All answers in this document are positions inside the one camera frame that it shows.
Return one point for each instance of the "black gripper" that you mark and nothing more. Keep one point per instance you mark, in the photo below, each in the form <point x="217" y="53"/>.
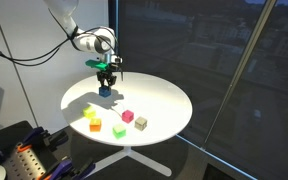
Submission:
<point x="106" y="73"/>

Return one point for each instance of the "blue cube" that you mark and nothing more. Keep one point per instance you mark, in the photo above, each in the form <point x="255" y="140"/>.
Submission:
<point x="104" y="91"/>

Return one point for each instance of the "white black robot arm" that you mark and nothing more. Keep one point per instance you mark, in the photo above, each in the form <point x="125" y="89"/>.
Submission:
<point x="90" y="43"/>

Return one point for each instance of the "yellow cube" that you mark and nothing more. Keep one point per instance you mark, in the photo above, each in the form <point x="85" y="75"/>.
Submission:
<point x="89" y="111"/>

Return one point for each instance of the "pink cube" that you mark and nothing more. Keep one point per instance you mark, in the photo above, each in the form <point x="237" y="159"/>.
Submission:
<point x="127" y="116"/>

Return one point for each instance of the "orange cube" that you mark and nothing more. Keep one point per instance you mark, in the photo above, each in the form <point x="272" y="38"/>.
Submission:
<point x="95" y="124"/>

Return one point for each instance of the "green cube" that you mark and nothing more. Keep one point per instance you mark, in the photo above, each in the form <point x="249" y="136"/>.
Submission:
<point x="119" y="131"/>

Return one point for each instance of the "grey cube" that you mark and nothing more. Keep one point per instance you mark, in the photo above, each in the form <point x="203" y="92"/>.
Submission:
<point x="140" y="123"/>

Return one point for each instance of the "black orange clamps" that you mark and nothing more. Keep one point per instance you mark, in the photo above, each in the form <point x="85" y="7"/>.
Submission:
<point x="40" y="136"/>

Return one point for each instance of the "purple black spring clamp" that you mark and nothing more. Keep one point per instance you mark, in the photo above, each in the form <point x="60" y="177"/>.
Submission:
<point x="70" y="168"/>

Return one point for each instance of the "perforated metal board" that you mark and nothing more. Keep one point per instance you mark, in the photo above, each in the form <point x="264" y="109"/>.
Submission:
<point x="24" y="165"/>

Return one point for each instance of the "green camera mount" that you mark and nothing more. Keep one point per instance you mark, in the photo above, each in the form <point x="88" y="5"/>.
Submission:
<point x="96" y="64"/>

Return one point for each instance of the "blue window corner post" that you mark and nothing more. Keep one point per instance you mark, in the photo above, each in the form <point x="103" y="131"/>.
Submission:
<point x="113" y="33"/>

